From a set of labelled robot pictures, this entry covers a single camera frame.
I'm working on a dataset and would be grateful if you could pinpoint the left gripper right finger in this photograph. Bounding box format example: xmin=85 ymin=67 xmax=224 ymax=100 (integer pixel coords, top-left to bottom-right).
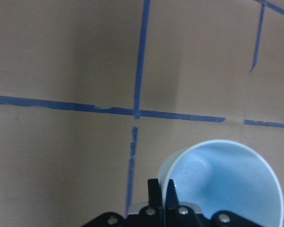
xmin=165 ymin=179 xmax=179 ymax=210

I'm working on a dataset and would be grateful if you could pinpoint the pale blue plastic cup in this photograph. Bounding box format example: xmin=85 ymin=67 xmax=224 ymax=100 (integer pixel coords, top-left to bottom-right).
xmin=158 ymin=140 xmax=284 ymax=227

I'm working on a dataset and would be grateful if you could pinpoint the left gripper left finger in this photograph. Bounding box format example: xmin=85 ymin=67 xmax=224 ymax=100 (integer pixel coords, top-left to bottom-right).
xmin=147 ymin=178 xmax=161 ymax=208

